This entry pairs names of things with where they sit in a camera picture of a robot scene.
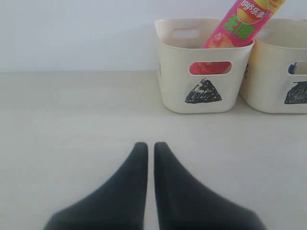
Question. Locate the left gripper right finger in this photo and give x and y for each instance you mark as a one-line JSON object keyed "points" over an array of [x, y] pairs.
{"points": [[184, 203]]}

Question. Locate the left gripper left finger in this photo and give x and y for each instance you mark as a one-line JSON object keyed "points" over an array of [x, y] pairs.
{"points": [[119, 204]]}

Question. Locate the white blue milk carton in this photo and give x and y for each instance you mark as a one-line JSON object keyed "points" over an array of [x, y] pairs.
{"points": [[292, 68]]}

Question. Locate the pink chips can yellow lid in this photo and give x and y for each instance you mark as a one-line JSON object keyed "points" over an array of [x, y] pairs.
{"points": [[242, 23]]}

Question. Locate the left cream plastic bin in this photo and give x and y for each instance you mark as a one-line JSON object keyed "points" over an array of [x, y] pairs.
{"points": [[179, 42]]}

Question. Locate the cream plastic bin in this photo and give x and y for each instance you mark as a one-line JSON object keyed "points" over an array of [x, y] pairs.
{"points": [[267, 86], [179, 42]]}

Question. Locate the middle cream plastic bin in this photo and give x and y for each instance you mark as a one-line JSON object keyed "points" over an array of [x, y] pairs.
{"points": [[267, 86]]}

